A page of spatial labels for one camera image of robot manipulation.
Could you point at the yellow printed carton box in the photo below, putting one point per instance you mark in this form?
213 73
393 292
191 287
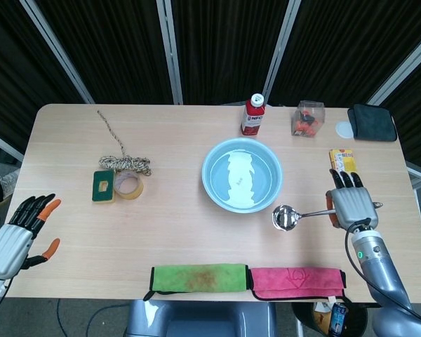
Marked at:
342 159

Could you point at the red NFC juice bottle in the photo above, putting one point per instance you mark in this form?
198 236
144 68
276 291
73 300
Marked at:
253 119

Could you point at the green microfiber towel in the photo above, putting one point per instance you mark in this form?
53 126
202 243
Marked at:
182 279

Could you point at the white round table grommet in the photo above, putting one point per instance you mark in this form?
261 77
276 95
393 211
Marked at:
344 129

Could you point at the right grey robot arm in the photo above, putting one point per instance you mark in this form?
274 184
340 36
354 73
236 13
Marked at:
386 274

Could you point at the green yellow scrub sponge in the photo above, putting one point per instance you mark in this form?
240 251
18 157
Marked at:
100 189

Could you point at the white partition post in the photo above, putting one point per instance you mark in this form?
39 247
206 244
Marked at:
169 52
282 52
56 52
403 66
3 144

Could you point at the black waste bin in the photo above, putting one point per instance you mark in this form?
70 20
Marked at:
354 317

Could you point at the dark grey folded cloth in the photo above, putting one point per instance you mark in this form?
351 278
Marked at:
372 123

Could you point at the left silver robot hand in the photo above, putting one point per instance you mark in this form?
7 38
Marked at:
7 245

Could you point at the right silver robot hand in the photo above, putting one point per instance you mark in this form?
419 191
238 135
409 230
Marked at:
356 207

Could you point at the metal ladle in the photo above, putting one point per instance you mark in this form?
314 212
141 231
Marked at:
284 218

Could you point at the pink microfiber towel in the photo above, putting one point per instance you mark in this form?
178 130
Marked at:
301 282

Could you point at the grey robot torso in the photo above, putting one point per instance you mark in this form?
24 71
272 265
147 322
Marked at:
203 319

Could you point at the clear plastic box orange parts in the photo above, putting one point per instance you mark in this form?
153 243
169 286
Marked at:
307 121

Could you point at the yellowish packing tape roll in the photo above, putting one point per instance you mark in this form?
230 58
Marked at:
137 189

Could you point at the light blue bowl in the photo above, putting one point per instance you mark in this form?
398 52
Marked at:
219 175

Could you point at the blue drink can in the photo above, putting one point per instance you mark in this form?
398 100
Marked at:
338 317

